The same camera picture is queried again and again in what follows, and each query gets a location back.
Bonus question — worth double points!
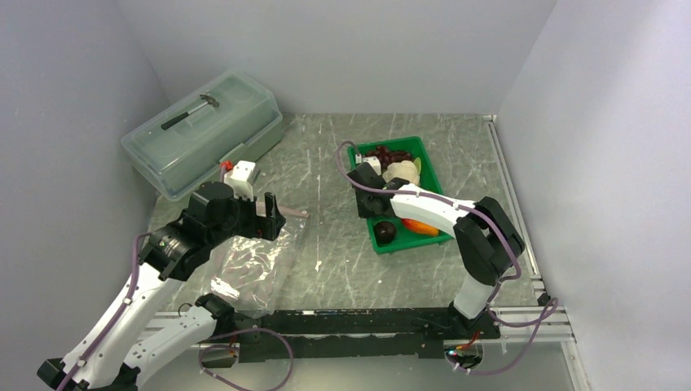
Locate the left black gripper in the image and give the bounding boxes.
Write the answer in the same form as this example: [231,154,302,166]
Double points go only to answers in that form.
[207,187,285,248]

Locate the dark red grape bunch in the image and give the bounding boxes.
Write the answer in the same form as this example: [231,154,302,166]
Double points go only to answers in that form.
[365,145,415,168]

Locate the clear zip top bag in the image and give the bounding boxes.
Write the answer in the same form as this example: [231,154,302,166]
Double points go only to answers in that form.
[205,210,310,319]

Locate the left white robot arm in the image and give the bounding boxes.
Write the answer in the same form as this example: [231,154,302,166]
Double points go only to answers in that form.
[37,181,286,390]

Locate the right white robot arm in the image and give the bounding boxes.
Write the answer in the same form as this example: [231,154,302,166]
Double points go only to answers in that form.
[339,163,526,338]

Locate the dark purple plum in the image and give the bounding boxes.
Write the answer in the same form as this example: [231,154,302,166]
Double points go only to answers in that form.
[373,221,397,246]

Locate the red orange mango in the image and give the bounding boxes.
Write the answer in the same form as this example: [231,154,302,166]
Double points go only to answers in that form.
[401,218,440,237]

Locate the green plastic tray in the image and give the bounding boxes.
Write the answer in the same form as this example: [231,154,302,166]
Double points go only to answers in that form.
[347,136,451,254]

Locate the white cauliflower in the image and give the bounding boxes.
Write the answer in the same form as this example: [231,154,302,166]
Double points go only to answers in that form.
[382,160,420,185]

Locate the clear plastic storage box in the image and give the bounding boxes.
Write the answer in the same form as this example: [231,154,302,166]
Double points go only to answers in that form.
[121,70,283,201]

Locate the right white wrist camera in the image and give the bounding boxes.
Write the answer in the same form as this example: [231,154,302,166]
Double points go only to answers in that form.
[355,154,382,175]

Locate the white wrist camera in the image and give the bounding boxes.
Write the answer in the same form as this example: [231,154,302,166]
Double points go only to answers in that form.
[220,160,259,200]
[355,154,382,175]

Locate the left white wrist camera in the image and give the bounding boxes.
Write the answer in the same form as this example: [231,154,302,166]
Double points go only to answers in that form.
[220,160,259,200]

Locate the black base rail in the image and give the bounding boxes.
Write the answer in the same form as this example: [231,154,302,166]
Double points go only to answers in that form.
[234,307,500,363]

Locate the black handled hammer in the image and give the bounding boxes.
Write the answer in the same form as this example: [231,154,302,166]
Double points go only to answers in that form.
[161,94,220,130]

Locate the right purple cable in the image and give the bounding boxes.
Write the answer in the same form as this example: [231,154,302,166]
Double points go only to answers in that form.
[335,140,560,377]

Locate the purple cable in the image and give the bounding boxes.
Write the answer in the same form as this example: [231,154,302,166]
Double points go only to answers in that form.
[56,233,155,391]
[335,140,560,377]

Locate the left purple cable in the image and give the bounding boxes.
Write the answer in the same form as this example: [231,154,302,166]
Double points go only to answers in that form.
[56,233,155,391]

